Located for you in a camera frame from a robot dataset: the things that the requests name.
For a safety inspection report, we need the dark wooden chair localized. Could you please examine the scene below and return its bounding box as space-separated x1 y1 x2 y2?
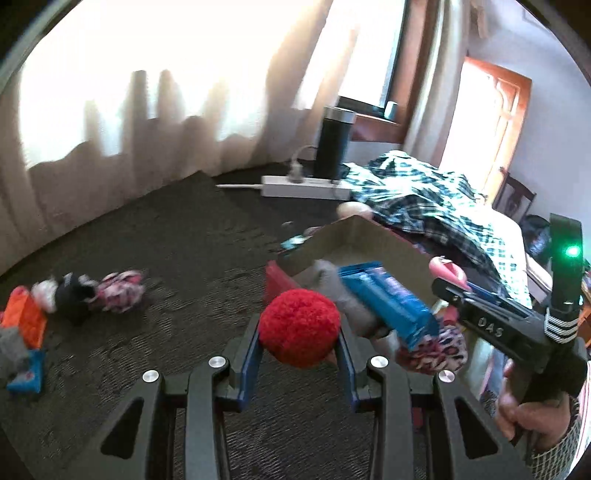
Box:
492 171 537 223

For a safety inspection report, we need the teal packet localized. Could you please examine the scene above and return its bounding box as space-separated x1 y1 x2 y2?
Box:
281 234 317 253

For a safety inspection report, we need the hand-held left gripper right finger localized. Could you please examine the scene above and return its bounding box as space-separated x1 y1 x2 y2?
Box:
335 330 532 480

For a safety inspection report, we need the black sock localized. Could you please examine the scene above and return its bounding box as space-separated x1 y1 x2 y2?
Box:
54 273 98 320

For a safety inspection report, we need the pink and white patterned sock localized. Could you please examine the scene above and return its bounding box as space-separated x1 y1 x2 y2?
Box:
90 270 147 315
396 323 468 374

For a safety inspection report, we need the person's right hand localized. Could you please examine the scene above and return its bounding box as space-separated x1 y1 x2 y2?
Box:
496 362 579 453

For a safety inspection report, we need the orange wooden door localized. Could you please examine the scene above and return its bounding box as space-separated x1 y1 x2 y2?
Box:
438 56 533 199

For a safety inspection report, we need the grey sock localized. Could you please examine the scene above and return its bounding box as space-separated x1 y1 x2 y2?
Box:
295 258 398 343
0 325 31 377

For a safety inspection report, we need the person's right forearm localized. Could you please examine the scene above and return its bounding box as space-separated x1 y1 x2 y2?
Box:
531 360 591 480

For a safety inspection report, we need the orange sock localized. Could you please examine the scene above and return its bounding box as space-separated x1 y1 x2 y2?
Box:
0 285 49 350

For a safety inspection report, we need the white power strip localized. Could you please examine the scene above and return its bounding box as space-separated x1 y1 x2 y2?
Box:
216 175 352 200

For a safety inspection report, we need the cardboard box with red outside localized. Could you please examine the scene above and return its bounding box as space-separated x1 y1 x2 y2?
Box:
264 215 504 430

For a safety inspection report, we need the wooden window frame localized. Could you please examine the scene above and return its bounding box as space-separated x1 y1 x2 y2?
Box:
337 0 441 145

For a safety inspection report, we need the dark bag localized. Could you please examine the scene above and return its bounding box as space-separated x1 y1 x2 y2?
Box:
521 215 553 260

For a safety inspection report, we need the black tumbler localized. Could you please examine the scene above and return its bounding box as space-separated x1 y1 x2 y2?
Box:
314 107 357 180

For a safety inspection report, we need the red pom-pom ball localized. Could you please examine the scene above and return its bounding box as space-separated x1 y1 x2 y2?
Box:
259 288 342 368

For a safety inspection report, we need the cream curtain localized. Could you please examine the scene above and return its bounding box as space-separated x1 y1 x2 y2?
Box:
0 0 407 278

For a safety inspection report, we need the dark patterned rug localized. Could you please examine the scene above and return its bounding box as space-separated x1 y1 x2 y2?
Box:
0 170 509 480

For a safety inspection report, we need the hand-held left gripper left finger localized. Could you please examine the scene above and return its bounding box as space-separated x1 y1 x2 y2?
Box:
78 315 266 480

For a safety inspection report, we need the white plug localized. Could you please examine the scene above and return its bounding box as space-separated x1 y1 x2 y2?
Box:
288 145 320 181

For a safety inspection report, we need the pink and white object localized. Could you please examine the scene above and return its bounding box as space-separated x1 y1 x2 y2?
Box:
428 256 468 291

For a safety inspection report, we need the blue snack packet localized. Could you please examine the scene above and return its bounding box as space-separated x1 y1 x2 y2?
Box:
338 262 440 350
7 348 47 394

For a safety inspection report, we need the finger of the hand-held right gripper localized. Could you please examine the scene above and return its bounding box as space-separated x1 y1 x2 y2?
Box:
431 277 530 320

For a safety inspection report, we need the pale pink ball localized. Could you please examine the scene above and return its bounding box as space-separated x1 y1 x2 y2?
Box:
336 202 374 223

